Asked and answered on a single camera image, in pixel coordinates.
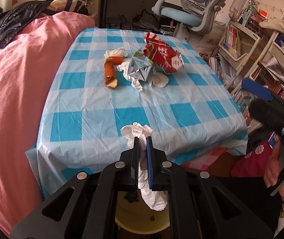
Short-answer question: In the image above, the striped beige clothing pile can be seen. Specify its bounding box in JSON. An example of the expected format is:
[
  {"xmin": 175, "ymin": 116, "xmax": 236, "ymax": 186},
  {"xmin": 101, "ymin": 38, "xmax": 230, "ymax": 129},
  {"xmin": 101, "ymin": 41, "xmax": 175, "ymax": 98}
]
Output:
[{"xmin": 43, "ymin": 0, "xmax": 94, "ymax": 16}]

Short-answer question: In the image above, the yellow trash bin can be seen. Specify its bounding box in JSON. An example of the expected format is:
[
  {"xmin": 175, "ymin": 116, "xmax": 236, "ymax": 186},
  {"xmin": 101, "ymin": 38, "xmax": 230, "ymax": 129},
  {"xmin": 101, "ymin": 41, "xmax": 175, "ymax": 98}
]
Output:
[{"xmin": 115, "ymin": 190, "xmax": 170, "ymax": 235}]

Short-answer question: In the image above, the blue checkered plastic tablecloth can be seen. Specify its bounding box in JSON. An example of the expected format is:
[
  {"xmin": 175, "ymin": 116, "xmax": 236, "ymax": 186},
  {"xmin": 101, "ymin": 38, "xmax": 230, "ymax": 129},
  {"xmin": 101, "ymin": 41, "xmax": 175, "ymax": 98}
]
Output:
[{"xmin": 26, "ymin": 28, "xmax": 247, "ymax": 197}]

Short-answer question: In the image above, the grey blue office chair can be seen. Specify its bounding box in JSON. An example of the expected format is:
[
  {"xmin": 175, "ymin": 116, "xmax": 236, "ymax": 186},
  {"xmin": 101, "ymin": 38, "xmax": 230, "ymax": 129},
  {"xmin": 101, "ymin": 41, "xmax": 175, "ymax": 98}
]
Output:
[{"xmin": 152, "ymin": 0, "xmax": 226, "ymax": 35}]

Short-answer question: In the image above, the dark blue jacket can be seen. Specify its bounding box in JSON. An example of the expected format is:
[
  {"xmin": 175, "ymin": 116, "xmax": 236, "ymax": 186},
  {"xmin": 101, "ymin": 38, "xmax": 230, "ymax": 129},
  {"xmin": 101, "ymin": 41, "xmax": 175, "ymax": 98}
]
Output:
[{"xmin": 0, "ymin": 0, "xmax": 53, "ymax": 49}]

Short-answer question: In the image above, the white tissue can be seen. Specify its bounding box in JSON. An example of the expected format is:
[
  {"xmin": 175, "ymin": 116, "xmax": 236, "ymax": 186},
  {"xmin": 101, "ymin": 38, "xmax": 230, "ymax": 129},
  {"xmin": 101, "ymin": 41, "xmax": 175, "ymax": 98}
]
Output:
[
  {"xmin": 121, "ymin": 122, "xmax": 167, "ymax": 212},
  {"xmin": 116, "ymin": 60, "xmax": 169, "ymax": 91},
  {"xmin": 104, "ymin": 47, "xmax": 128, "ymax": 59}
]

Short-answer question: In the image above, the red snack bag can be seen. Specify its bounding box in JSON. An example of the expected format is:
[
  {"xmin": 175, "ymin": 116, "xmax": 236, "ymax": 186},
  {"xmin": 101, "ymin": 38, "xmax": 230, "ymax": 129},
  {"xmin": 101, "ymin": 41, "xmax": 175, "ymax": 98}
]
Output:
[{"xmin": 143, "ymin": 32, "xmax": 184, "ymax": 74}]

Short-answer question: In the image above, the pink bed quilt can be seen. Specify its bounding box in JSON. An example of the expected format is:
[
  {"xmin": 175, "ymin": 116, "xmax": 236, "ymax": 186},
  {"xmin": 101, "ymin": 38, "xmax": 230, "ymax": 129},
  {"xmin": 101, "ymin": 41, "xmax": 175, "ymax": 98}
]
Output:
[{"xmin": 0, "ymin": 11, "xmax": 95, "ymax": 235}]

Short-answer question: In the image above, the white book shelf cart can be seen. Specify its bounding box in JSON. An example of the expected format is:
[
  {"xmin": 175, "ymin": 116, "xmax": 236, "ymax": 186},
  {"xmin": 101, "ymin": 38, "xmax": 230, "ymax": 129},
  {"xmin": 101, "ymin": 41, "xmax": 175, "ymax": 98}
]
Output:
[{"xmin": 207, "ymin": 0, "xmax": 284, "ymax": 130}]

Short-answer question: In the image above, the crushed milk carton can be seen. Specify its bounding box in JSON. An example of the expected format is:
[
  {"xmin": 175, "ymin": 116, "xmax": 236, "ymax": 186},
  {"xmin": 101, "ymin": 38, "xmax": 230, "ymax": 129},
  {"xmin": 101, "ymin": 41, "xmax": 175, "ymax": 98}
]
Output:
[{"xmin": 127, "ymin": 48, "xmax": 154, "ymax": 81}]

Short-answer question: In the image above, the white paper tote bag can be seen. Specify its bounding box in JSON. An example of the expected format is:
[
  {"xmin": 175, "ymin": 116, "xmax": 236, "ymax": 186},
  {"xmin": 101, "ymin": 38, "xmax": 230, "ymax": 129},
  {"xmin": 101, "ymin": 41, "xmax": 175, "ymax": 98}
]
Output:
[{"xmin": 195, "ymin": 22, "xmax": 226, "ymax": 58}]

